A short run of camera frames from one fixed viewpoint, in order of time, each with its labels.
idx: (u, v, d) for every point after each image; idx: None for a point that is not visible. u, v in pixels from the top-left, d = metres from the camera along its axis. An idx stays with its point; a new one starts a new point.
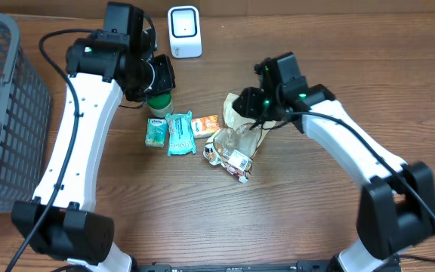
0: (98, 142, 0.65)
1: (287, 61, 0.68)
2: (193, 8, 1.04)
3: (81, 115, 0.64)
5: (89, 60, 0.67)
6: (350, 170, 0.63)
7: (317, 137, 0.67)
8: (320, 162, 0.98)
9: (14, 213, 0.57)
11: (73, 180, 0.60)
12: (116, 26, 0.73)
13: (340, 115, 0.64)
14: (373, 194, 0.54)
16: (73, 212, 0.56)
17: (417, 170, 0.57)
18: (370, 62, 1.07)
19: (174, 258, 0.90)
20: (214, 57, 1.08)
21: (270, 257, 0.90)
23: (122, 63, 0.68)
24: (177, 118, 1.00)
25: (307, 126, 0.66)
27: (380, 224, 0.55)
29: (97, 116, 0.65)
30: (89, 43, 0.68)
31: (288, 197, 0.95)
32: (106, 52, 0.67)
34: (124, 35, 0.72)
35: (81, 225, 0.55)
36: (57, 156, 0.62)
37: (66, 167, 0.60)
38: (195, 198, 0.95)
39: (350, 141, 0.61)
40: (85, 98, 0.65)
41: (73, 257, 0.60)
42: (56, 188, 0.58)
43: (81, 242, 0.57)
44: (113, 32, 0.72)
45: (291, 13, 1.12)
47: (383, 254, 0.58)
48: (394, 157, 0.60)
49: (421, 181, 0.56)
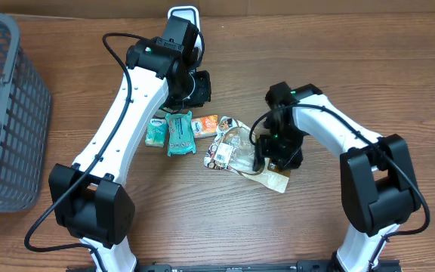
0: (140, 128, 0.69)
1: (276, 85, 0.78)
2: (193, 8, 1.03)
3: (131, 101, 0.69)
5: (146, 60, 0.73)
6: (335, 150, 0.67)
7: (306, 128, 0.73)
8: (319, 162, 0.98)
9: (53, 173, 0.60)
11: (115, 156, 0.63)
12: (174, 36, 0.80)
13: (325, 103, 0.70)
14: (350, 162, 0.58)
16: (107, 182, 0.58)
17: (393, 142, 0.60)
18: (370, 62, 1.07)
19: (174, 258, 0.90)
20: (215, 57, 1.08)
21: (270, 257, 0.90)
23: (175, 69, 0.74)
24: (177, 118, 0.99)
25: (297, 117, 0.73)
27: (359, 193, 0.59)
29: (144, 106, 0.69)
30: (149, 44, 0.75)
31: (288, 198, 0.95)
32: (164, 55, 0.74)
34: (180, 45, 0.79)
35: (112, 195, 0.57)
36: (102, 133, 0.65)
37: (108, 142, 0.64)
38: (195, 198, 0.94)
39: (332, 122, 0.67)
40: (138, 87, 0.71)
41: (91, 235, 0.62)
42: (96, 159, 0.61)
43: (106, 215, 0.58)
44: (171, 42, 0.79)
45: (291, 13, 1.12)
47: (368, 227, 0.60)
48: (371, 131, 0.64)
49: (395, 152, 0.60)
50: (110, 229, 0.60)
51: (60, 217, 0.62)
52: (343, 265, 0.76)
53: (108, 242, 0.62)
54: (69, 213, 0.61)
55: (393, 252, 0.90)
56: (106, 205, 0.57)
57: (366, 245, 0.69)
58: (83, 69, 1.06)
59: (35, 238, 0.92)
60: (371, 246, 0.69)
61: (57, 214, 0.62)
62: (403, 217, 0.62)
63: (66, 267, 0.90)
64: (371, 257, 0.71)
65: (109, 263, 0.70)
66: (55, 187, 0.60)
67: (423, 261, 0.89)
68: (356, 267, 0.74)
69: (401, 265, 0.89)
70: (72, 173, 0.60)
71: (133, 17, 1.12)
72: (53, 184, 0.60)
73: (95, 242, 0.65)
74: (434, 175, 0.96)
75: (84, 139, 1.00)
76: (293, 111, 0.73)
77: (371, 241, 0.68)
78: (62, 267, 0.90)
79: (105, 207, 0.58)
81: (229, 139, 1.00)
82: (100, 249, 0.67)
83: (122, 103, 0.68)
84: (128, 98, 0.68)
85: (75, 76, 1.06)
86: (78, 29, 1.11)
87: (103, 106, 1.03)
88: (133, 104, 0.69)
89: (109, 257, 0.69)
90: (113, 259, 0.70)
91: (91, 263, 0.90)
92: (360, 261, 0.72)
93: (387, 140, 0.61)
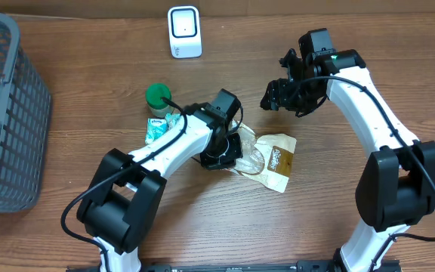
0: (180, 159, 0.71)
1: (319, 33, 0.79)
2: (193, 8, 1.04)
3: (185, 133, 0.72)
5: (195, 119, 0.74)
6: (364, 139, 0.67)
7: (339, 101, 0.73)
8: (319, 162, 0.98)
9: (109, 156, 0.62)
11: (162, 163, 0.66)
12: (219, 104, 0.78)
13: (365, 84, 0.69)
14: (381, 162, 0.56)
16: (154, 174, 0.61)
17: (427, 149, 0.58)
18: (370, 62, 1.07)
19: (174, 257, 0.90)
20: (215, 57, 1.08)
21: (270, 257, 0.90)
23: (217, 132, 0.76)
24: (177, 118, 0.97)
25: (332, 88, 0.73)
27: (381, 190, 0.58)
29: (192, 140, 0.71)
30: (199, 106, 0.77)
31: (288, 198, 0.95)
32: (212, 118, 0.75)
34: (224, 113, 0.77)
35: (156, 187, 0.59)
36: (158, 142, 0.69)
37: (161, 151, 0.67)
38: (195, 198, 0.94)
39: (368, 108, 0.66)
40: (192, 128, 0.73)
41: (109, 232, 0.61)
42: (149, 156, 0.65)
43: (140, 207, 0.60)
44: (217, 109, 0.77)
45: (291, 13, 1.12)
47: (377, 221, 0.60)
48: (410, 134, 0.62)
49: (427, 159, 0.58)
50: (134, 226, 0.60)
51: (87, 205, 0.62)
52: (346, 262, 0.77)
53: (120, 246, 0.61)
54: (100, 200, 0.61)
55: (393, 252, 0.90)
56: (146, 197, 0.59)
57: (371, 242, 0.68)
58: (83, 69, 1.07)
59: (35, 238, 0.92)
60: (377, 244, 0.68)
61: (85, 200, 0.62)
62: (415, 219, 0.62)
63: (67, 266, 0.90)
64: (374, 256, 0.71)
65: (115, 265, 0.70)
66: (103, 168, 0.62)
67: (423, 261, 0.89)
68: (356, 266, 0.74)
69: (400, 265, 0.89)
70: (124, 159, 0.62)
71: (133, 17, 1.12)
72: (104, 166, 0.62)
73: (108, 244, 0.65)
74: None
75: (84, 139, 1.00)
76: (329, 82, 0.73)
77: (377, 239, 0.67)
78: (62, 267, 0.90)
79: (144, 197, 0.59)
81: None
82: (109, 251, 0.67)
83: (177, 132, 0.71)
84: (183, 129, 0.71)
85: (75, 76, 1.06)
86: (78, 29, 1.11)
87: (103, 106, 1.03)
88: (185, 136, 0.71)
89: (117, 261, 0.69)
90: (120, 262, 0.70)
91: (91, 263, 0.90)
92: (363, 259, 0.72)
93: (421, 146, 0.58)
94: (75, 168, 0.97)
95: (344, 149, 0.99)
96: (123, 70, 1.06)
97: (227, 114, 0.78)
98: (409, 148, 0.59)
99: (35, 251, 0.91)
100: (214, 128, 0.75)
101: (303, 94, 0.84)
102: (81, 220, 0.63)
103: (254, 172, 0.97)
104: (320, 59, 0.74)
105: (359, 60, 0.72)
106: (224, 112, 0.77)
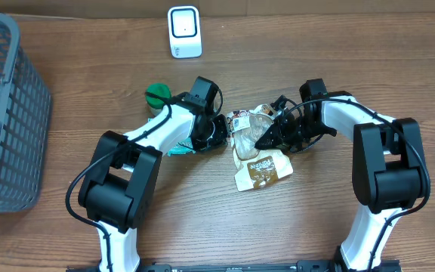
0: (169, 137, 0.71)
1: (316, 81, 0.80)
2: (193, 7, 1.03)
3: (170, 118, 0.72)
5: (177, 106, 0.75)
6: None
7: (333, 123, 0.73)
8: (319, 162, 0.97)
9: (103, 137, 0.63)
11: (156, 140, 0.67)
12: (198, 92, 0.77)
13: (349, 97, 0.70)
14: (362, 131, 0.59)
16: (149, 150, 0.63)
17: (405, 124, 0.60)
18: (370, 62, 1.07)
19: (174, 258, 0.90)
20: (215, 57, 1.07)
21: (270, 257, 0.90)
23: (198, 121, 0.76)
24: None
25: (325, 112, 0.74)
27: (367, 159, 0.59)
29: (177, 125, 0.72)
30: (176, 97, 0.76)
31: (288, 198, 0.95)
32: (194, 106, 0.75)
34: (204, 100, 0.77)
35: (153, 159, 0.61)
36: (149, 123, 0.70)
37: (152, 131, 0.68)
38: (195, 198, 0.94)
39: (354, 109, 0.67)
40: (175, 112, 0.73)
41: (111, 209, 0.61)
42: (143, 134, 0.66)
43: (140, 180, 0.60)
44: (196, 99, 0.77)
45: (291, 13, 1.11)
47: (371, 202, 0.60)
48: (388, 116, 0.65)
49: (405, 131, 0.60)
50: (137, 199, 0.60)
51: (88, 186, 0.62)
52: (346, 257, 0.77)
53: (124, 224, 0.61)
54: (100, 179, 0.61)
55: (393, 252, 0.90)
56: (146, 171, 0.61)
57: (368, 230, 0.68)
58: (83, 69, 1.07)
59: (36, 238, 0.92)
60: (375, 231, 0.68)
61: (87, 181, 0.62)
62: (410, 201, 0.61)
63: (66, 266, 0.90)
64: (372, 248, 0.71)
65: (117, 254, 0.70)
66: (100, 151, 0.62)
67: (423, 261, 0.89)
68: (356, 258, 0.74)
69: (400, 265, 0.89)
70: (118, 139, 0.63)
71: (133, 17, 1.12)
72: (100, 148, 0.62)
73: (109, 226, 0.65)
74: (433, 175, 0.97)
75: (84, 139, 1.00)
76: (322, 106, 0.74)
77: (374, 226, 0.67)
78: (62, 267, 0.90)
79: (143, 171, 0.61)
81: (256, 121, 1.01)
82: (112, 237, 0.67)
83: (161, 117, 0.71)
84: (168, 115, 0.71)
85: (75, 76, 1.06)
86: (78, 29, 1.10)
87: (102, 106, 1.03)
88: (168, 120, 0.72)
89: (119, 246, 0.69)
90: (121, 250, 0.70)
91: (91, 263, 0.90)
92: (362, 251, 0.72)
93: (399, 120, 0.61)
94: (75, 168, 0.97)
95: (344, 149, 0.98)
96: (123, 70, 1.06)
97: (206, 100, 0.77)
98: (390, 123, 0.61)
99: (35, 251, 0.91)
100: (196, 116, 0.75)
101: (304, 130, 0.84)
102: (84, 204, 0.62)
103: (242, 158, 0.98)
104: (316, 97, 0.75)
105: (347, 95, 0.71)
106: (204, 99, 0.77)
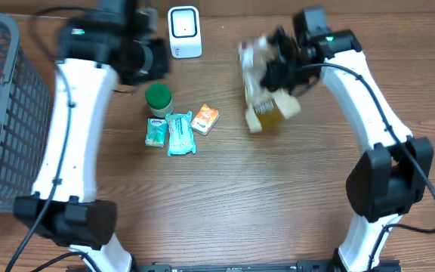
0: (91, 135, 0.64)
1: (314, 12, 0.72)
2: (193, 8, 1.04)
3: (73, 106, 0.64)
5: (81, 44, 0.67)
6: (356, 129, 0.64)
7: (332, 88, 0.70)
8: (319, 162, 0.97)
9: (16, 209, 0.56)
11: (72, 180, 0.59)
12: (109, 4, 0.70)
13: (361, 72, 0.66)
14: (374, 162, 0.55)
16: (74, 206, 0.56)
17: (421, 144, 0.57)
18: (370, 62, 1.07)
19: (174, 258, 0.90)
20: (215, 57, 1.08)
21: (270, 257, 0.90)
23: (114, 46, 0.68)
24: (177, 118, 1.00)
25: (325, 75, 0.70)
27: (372, 186, 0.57)
29: (90, 105, 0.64)
30: (81, 23, 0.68)
31: (288, 198, 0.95)
32: (100, 31, 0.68)
34: (115, 13, 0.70)
35: (82, 218, 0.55)
36: (52, 151, 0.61)
37: (62, 160, 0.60)
38: (195, 198, 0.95)
39: (363, 100, 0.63)
40: (77, 88, 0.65)
41: (77, 243, 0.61)
42: (53, 183, 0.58)
43: (82, 232, 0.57)
44: (108, 11, 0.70)
45: (291, 13, 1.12)
47: (368, 211, 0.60)
48: (405, 128, 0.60)
49: (419, 156, 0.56)
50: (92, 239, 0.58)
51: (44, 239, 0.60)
52: (344, 261, 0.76)
53: (95, 245, 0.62)
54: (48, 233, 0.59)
55: (393, 252, 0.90)
56: (80, 228, 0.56)
57: (366, 236, 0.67)
58: None
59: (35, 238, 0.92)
60: (371, 239, 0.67)
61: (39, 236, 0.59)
62: (406, 207, 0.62)
63: (66, 267, 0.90)
64: (371, 252, 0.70)
65: (102, 262, 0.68)
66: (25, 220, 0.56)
67: (423, 261, 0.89)
68: (356, 262, 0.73)
69: (400, 265, 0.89)
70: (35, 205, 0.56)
71: None
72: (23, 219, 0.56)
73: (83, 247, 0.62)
74: (433, 175, 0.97)
75: None
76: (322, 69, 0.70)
77: (371, 233, 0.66)
78: (62, 267, 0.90)
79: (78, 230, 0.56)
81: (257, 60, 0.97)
82: (91, 253, 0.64)
83: (65, 109, 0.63)
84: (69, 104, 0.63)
85: None
86: None
87: None
88: (75, 109, 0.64)
89: (102, 258, 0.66)
90: (105, 258, 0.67)
91: None
92: (361, 256, 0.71)
93: (413, 141, 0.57)
94: None
95: (344, 149, 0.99)
96: None
97: (121, 13, 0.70)
98: (402, 143, 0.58)
99: (35, 251, 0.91)
100: (107, 46, 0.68)
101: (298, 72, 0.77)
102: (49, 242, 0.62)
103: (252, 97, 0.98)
104: (313, 42, 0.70)
105: (356, 45, 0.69)
106: (115, 10, 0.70)
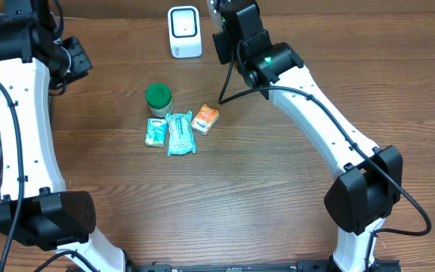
0: (44, 128, 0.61)
1: (247, 15, 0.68)
2: (193, 8, 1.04)
3: (16, 104, 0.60)
5: (4, 47, 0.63)
6: (322, 152, 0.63)
7: (285, 109, 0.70)
8: (319, 162, 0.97)
9: None
11: (36, 174, 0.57)
12: (19, 7, 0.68)
13: (313, 91, 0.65)
14: (348, 187, 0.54)
16: (48, 196, 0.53)
17: (387, 153, 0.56)
18: (370, 62, 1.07)
19: (174, 258, 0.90)
20: (215, 57, 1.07)
21: (270, 257, 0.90)
23: (35, 39, 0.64)
24: (177, 118, 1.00)
25: (276, 97, 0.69)
27: (353, 206, 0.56)
29: (32, 97, 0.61)
30: None
31: (288, 198, 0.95)
32: (16, 29, 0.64)
34: (29, 13, 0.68)
35: (58, 206, 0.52)
36: (8, 152, 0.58)
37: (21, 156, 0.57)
38: (195, 198, 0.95)
39: (318, 118, 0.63)
40: (13, 85, 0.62)
41: (62, 238, 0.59)
42: (20, 181, 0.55)
43: (64, 223, 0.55)
44: (20, 13, 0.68)
45: (291, 13, 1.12)
47: (353, 227, 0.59)
48: (369, 141, 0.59)
49: (390, 167, 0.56)
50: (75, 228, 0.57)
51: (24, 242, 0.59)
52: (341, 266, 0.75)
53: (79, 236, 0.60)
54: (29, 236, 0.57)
55: (393, 252, 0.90)
56: (60, 217, 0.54)
57: (356, 244, 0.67)
58: None
59: None
60: (363, 245, 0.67)
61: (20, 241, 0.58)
62: (387, 211, 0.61)
63: (66, 266, 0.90)
64: (365, 254, 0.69)
65: (96, 261, 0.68)
66: None
67: (423, 261, 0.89)
68: (353, 267, 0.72)
69: (400, 265, 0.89)
70: (9, 209, 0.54)
71: (134, 17, 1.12)
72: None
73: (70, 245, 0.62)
74: (434, 175, 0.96)
75: (84, 140, 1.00)
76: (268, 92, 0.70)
77: (361, 239, 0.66)
78: (62, 267, 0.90)
79: (59, 220, 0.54)
81: None
82: (81, 251, 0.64)
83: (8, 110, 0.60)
84: (10, 103, 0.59)
85: None
86: (79, 29, 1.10)
87: (102, 106, 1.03)
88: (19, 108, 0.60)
89: (93, 253, 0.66)
90: (98, 254, 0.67)
91: None
92: (356, 260, 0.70)
93: (380, 153, 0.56)
94: (75, 168, 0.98)
95: None
96: (123, 70, 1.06)
97: (33, 10, 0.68)
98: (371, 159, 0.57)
99: (35, 251, 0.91)
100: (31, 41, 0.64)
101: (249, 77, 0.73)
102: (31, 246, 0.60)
103: None
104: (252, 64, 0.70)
105: (296, 59, 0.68)
106: (29, 11, 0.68)
